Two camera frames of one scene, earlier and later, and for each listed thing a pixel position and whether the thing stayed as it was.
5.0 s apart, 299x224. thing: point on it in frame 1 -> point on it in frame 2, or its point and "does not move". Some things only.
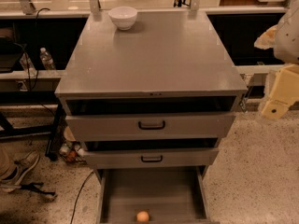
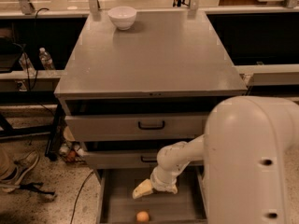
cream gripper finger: (274, 109) -> (145, 188)
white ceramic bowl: (123, 17) does not move
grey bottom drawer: (168, 194) does not move
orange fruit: (142, 216) does not move
